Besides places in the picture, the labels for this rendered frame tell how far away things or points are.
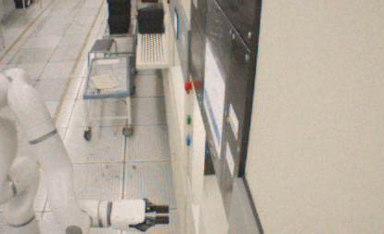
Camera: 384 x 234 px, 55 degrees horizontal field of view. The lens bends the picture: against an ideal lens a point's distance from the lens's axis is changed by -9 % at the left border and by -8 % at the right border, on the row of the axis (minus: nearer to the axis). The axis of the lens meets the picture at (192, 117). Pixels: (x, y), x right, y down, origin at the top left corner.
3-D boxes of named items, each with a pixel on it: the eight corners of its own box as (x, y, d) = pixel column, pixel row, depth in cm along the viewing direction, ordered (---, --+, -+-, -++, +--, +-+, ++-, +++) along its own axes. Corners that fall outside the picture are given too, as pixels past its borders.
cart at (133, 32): (107, 45, 588) (105, 14, 564) (141, 43, 593) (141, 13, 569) (99, 69, 507) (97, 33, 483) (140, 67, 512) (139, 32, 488)
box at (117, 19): (108, 28, 511) (108, 8, 498) (130, 27, 514) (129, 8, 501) (107, 34, 485) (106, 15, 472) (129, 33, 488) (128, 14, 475)
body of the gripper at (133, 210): (110, 211, 121) (146, 212, 122) (107, 234, 112) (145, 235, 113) (108, 193, 117) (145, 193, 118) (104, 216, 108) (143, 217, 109)
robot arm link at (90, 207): (96, 209, 109) (101, 195, 118) (52, 208, 108) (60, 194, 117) (99, 234, 111) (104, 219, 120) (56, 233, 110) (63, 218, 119)
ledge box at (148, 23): (137, 25, 405) (137, 2, 392) (164, 25, 407) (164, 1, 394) (135, 34, 379) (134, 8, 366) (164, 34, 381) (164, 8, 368)
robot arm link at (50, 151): (44, 141, 96) (94, 239, 104) (59, 124, 112) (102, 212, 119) (15, 153, 96) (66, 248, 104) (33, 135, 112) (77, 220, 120)
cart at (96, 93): (91, 95, 443) (87, 55, 419) (135, 92, 450) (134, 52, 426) (83, 142, 359) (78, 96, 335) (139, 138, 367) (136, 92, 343)
